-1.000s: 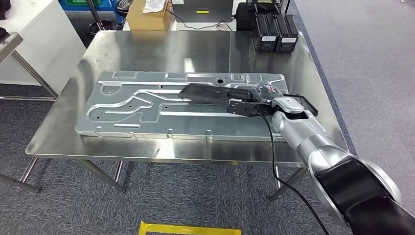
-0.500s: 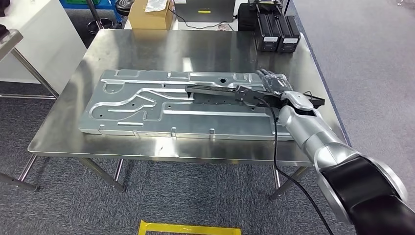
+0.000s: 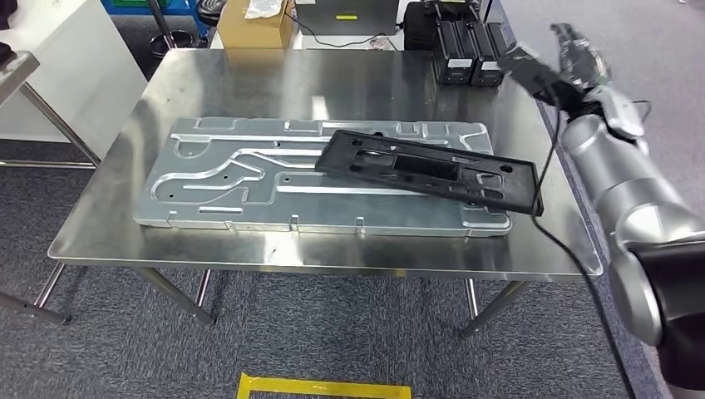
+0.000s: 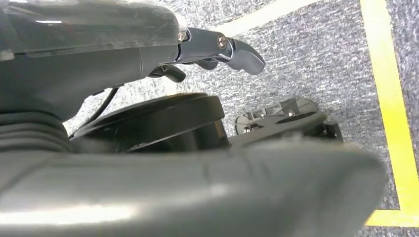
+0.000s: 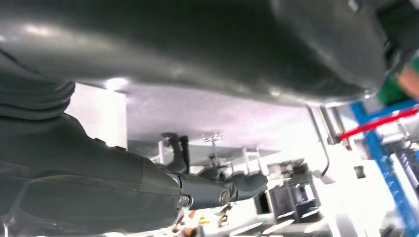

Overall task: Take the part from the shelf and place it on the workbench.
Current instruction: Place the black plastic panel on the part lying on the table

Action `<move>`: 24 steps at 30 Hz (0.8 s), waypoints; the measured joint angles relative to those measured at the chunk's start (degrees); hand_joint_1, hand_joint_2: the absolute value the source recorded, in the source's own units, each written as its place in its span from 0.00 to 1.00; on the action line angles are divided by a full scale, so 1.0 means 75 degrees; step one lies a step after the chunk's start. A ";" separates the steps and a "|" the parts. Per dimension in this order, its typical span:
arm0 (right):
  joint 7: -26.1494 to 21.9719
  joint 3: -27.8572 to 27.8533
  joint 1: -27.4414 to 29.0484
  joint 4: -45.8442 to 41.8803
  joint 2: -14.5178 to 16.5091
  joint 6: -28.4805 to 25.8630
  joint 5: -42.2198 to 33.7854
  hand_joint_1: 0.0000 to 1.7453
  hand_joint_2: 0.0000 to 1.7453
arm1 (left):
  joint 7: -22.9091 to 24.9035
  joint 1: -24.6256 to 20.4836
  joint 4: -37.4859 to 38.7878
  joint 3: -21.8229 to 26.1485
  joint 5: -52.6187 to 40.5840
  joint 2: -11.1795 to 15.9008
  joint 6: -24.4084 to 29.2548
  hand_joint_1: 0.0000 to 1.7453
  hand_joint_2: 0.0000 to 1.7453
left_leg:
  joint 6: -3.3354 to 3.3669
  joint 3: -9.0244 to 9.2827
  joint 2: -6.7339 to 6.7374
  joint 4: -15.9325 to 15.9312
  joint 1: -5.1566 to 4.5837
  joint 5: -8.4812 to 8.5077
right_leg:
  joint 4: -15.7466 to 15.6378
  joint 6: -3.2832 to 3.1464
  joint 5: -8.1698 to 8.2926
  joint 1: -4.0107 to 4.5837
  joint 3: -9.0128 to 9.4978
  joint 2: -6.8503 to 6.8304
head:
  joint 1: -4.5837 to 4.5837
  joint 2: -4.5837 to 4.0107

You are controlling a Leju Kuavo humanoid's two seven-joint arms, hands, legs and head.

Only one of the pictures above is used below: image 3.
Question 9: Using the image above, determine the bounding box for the dark pole with round base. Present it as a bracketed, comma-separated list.
[145, 0, 196, 60]

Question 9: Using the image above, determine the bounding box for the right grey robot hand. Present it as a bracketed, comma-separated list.
[550, 22, 614, 94]

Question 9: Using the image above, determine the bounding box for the black plastic car part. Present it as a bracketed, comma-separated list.
[314, 129, 545, 217]

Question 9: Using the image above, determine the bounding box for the black bag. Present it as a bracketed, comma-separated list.
[402, 2, 440, 52]

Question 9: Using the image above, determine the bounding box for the stamped silver metal plate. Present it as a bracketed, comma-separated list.
[133, 116, 513, 239]

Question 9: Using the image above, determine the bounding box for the grey laptop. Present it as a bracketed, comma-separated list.
[293, 0, 400, 37]

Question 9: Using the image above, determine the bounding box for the thin black desk cable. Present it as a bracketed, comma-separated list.
[285, 12, 389, 50]

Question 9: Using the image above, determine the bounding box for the blue storage cart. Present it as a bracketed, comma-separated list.
[101, 0, 213, 40]

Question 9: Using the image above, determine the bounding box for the black hose coil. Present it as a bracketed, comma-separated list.
[196, 0, 228, 27]

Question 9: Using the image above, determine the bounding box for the white paper sheet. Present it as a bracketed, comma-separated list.
[244, 0, 284, 20]

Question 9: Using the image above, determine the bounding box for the black device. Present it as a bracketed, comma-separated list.
[421, 0, 494, 23]

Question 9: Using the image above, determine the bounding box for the white cabinet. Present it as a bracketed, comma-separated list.
[0, 0, 149, 145]

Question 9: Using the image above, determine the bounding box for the brown cardboard box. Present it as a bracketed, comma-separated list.
[216, 0, 296, 51]

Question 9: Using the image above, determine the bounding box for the black battery box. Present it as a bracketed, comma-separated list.
[469, 21, 510, 88]
[433, 19, 479, 86]

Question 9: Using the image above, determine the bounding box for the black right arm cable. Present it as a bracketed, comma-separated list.
[530, 99, 637, 399]

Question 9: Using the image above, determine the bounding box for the steel workbench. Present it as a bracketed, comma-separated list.
[0, 47, 604, 340]
[0, 50, 103, 172]

